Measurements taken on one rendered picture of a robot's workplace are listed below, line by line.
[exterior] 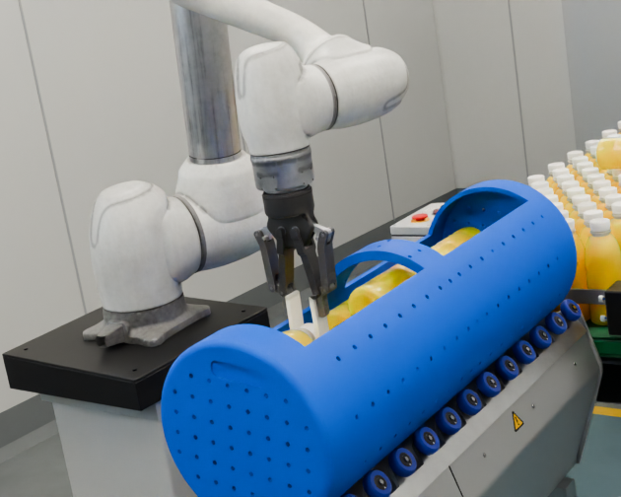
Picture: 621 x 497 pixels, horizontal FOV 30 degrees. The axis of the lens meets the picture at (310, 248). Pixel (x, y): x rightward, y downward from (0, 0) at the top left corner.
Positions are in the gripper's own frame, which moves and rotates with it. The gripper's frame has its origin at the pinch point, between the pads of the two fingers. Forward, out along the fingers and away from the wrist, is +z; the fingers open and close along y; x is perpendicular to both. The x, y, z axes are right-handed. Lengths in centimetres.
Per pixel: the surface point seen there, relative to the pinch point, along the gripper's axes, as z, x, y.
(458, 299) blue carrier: 1.9, 15.4, 17.9
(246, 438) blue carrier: 7.4, -26.5, 6.2
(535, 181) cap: 7, 109, -9
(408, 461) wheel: 20.8, -2.9, 16.0
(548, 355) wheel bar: 25, 49, 17
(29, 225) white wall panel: 36, 172, -254
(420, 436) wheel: 19.5, 2.7, 15.2
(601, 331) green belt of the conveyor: 28, 70, 19
